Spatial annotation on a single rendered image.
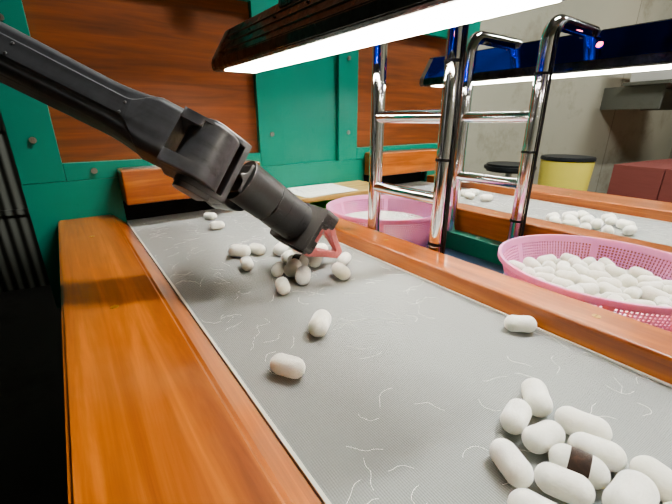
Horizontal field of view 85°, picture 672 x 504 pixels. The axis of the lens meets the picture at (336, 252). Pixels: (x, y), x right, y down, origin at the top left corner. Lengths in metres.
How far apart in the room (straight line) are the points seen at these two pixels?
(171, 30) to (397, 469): 0.90
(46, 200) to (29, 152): 0.09
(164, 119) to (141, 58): 0.50
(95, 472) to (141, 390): 0.07
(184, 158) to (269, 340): 0.21
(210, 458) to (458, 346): 0.25
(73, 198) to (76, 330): 0.51
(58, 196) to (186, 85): 0.35
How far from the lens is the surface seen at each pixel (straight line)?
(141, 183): 0.86
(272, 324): 0.42
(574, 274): 0.64
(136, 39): 0.95
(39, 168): 0.91
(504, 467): 0.28
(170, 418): 0.30
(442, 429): 0.31
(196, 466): 0.26
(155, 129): 0.45
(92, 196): 0.92
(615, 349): 0.44
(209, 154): 0.43
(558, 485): 0.29
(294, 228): 0.50
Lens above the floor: 0.96
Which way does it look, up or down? 20 degrees down
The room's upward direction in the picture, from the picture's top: straight up
